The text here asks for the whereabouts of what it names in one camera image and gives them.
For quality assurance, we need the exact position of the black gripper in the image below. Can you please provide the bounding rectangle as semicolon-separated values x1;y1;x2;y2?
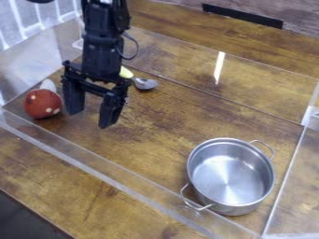
62;61;133;129

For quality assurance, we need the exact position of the red white-spotted toy mushroom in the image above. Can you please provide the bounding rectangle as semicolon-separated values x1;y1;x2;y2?
25;78;63;120

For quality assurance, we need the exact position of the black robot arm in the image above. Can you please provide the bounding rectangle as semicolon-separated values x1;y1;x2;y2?
62;0;131;128

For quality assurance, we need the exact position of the silver metal pot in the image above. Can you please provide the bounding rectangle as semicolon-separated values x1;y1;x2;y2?
179;137;276;217

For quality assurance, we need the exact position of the black strip on table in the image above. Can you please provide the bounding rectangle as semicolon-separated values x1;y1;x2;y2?
202;3;285;29

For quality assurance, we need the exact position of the yellow-handled metal spoon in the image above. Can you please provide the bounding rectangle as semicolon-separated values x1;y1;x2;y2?
121;66;159;90

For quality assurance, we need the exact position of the clear acrylic enclosure wall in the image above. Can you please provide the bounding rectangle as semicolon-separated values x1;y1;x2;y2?
0;21;319;239

